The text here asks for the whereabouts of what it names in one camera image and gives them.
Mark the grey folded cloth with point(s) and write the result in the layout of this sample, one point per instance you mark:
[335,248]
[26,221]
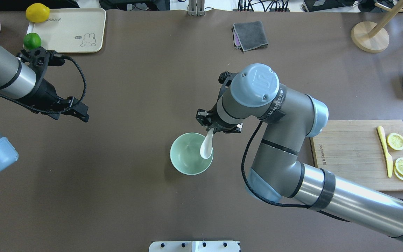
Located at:
[249,36]

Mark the green lime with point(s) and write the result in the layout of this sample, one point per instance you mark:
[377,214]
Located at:
[32,41]

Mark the yellow lemon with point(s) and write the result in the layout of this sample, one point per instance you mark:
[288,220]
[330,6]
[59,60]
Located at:
[37,13]

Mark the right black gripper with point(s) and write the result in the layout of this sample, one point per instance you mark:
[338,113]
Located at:
[203,118]

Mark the bamboo cutting board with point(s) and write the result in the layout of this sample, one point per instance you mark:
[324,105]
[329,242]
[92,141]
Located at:
[351,149]

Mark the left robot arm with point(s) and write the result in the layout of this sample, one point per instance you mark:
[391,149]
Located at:
[22,81]

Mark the light green bowl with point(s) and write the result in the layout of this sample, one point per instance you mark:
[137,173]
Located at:
[185,154]

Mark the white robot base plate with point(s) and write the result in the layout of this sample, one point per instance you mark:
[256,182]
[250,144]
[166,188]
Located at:
[195,246]

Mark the beige rabbit tray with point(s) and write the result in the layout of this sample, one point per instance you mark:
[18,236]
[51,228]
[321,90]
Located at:
[72,30]

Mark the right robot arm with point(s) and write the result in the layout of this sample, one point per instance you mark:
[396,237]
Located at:
[276,177]

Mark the yellow plastic knife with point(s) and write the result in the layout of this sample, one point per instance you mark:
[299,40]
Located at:
[388,158]

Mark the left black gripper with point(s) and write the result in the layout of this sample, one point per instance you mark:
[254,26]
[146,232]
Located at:
[46,93]

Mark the upper lemon slice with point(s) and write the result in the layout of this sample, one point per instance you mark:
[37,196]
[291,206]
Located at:
[395,141]

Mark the white ceramic spoon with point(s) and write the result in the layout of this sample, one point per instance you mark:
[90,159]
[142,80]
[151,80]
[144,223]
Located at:
[206,148]

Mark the aluminium profile post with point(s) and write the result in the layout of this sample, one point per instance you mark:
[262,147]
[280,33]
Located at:
[196,7]

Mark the wooden mug tree stand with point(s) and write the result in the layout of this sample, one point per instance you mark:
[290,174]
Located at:
[372,37]

